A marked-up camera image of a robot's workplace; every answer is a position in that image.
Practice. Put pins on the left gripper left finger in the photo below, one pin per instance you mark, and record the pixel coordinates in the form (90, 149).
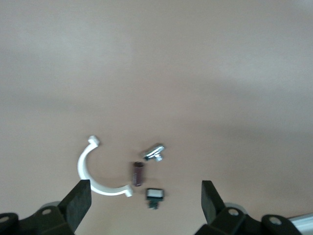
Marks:
(75, 205)

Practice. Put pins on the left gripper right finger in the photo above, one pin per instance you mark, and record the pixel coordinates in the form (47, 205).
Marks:
(211, 203)

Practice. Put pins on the brown table cover mat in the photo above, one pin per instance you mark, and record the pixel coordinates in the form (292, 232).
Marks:
(156, 73)

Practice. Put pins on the brown cylindrical part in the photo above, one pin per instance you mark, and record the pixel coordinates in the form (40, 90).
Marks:
(138, 173)

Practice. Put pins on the chrome metal fitting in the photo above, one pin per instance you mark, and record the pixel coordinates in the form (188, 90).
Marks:
(152, 152)

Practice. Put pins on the black switch white face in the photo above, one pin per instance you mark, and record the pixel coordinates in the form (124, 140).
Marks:
(154, 193)

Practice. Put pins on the white semicircular pipe clamp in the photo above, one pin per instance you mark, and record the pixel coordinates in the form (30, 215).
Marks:
(83, 169)

